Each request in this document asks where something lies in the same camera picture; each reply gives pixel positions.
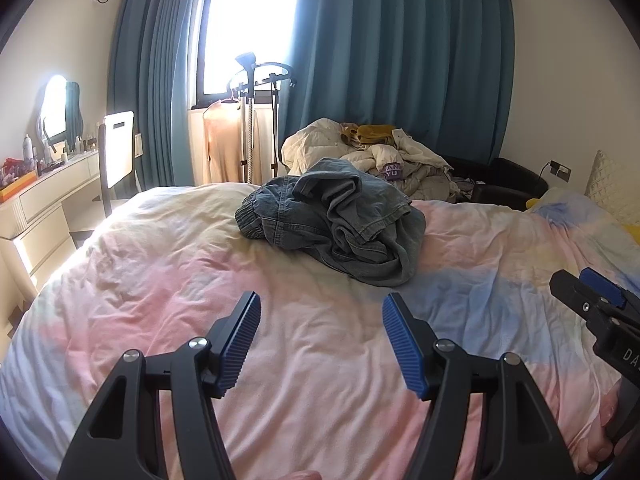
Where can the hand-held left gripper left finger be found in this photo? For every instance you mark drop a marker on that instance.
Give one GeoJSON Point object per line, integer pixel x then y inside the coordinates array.
{"type": "Point", "coordinates": [242, 345]}

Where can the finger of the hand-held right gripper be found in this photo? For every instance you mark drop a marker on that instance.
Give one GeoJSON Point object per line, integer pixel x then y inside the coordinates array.
{"type": "Point", "coordinates": [582, 304]}
{"type": "Point", "coordinates": [602, 287]}

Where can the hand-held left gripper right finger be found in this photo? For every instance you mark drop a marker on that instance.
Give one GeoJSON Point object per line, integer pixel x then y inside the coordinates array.
{"type": "Point", "coordinates": [400, 345]}

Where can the blue denim jeans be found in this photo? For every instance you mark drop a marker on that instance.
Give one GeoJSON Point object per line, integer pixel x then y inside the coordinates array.
{"type": "Point", "coordinates": [350, 220]}

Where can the pile of beige clothes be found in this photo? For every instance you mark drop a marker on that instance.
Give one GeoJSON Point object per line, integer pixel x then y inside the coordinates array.
{"type": "Point", "coordinates": [310, 145]}

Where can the person's right hand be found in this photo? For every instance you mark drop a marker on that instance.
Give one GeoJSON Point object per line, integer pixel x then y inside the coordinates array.
{"type": "Point", "coordinates": [600, 447]}

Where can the pastel tie-dye duvet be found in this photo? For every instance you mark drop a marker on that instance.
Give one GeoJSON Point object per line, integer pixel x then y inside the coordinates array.
{"type": "Point", "coordinates": [175, 270]}

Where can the cream quilted headboard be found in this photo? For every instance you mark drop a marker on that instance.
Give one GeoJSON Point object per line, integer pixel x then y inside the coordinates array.
{"type": "Point", "coordinates": [612, 185]}

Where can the yellow plush toy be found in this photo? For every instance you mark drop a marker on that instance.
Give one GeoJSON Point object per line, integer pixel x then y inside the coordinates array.
{"type": "Point", "coordinates": [531, 204]}

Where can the black leather armchair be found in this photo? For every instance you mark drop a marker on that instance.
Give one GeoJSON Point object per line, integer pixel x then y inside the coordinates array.
{"type": "Point", "coordinates": [505, 180]}

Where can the grey garment with purple label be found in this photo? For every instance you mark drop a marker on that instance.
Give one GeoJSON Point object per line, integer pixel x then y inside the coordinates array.
{"type": "Point", "coordinates": [420, 180]}

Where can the beige hanging garment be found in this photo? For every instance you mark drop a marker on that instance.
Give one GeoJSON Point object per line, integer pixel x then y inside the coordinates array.
{"type": "Point", "coordinates": [222, 145]}

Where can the mustard yellow garment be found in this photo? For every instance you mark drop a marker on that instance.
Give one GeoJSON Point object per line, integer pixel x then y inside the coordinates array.
{"type": "Point", "coordinates": [372, 133]}

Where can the white and black chair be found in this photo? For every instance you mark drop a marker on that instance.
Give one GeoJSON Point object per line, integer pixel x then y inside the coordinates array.
{"type": "Point", "coordinates": [117, 150]}

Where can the garment steamer stand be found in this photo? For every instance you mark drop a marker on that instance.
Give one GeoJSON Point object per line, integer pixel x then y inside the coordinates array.
{"type": "Point", "coordinates": [245, 110]}

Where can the cream dressing table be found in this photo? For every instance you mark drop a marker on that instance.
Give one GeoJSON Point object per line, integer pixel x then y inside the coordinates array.
{"type": "Point", "coordinates": [45, 195]}

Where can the orange tray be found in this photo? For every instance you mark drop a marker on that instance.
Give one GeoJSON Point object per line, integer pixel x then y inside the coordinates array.
{"type": "Point", "coordinates": [17, 187]}

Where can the blue curtain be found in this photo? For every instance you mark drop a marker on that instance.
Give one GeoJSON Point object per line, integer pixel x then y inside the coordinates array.
{"type": "Point", "coordinates": [400, 50]}
{"type": "Point", "coordinates": [150, 85]}

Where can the row of cosmetic bottles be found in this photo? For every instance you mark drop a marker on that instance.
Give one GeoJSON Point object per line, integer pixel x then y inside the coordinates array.
{"type": "Point", "coordinates": [27, 150]}

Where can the oval vanity mirror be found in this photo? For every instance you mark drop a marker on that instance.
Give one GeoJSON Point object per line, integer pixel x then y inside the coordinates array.
{"type": "Point", "coordinates": [52, 105]}

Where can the bright window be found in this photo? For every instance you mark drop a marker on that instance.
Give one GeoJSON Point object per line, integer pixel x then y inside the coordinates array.
{"type": "Point", "coordinates": [240, 20]}

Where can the wall socket with charger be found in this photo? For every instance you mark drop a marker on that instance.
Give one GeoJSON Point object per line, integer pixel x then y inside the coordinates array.
{"type": "Point", "coordinates": [562, 171]}

